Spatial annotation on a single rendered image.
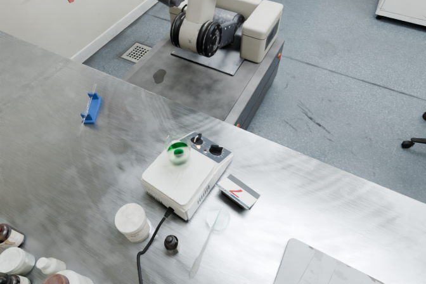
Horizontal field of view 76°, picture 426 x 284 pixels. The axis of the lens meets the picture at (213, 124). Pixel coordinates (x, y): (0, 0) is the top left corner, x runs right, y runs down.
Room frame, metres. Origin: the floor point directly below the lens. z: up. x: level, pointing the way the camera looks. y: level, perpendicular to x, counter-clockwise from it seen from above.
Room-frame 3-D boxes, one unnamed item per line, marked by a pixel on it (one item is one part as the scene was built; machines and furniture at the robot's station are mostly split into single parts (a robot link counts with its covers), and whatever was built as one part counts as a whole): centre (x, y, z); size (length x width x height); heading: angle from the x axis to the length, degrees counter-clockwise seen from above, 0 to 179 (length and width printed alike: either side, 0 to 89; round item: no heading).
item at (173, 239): (0.14, 0.09, 0.79); 0.03 x 0.03 x 0.07
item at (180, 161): (0.30, 0.07, 0.87); 0.06 x 0.05 x 0.08; 85
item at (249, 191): (0.26, -0.06, 0.77); 0.09 x 0.06 x 0.04; 51
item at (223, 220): (0.20, -0.01, 0.76); 0.06 x 0.06 x 0.02
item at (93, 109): (0.53, 0.36, 0.77); 0.10 x 0.03 x 0.04; 1
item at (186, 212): (0.30, 0.06, 0.79); 0.22 x 0.13 x 0.08; 146
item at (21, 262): (0.11, 0.39, 0.78); 0.05 x 0.05 x 0.05
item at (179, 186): (0.28, 0.08, 0.83); 0.12 x 0.12 x 0.01; 56
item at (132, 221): (0.18, 0.17, 0.79); 0.06 x 0.06 x 0.08
